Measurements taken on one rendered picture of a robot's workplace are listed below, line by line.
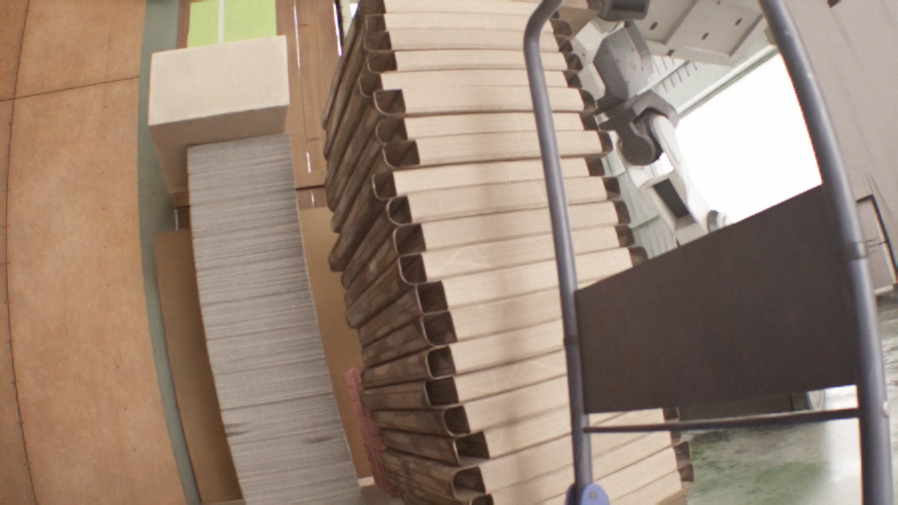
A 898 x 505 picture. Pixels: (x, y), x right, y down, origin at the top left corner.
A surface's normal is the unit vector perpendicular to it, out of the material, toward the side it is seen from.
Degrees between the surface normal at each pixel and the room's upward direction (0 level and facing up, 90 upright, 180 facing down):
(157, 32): 90
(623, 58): 104
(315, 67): 90
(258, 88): 91
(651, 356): 81
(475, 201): 90
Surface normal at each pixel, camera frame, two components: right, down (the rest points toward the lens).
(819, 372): -0.93, 0.00
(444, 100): 0.39, -0.25
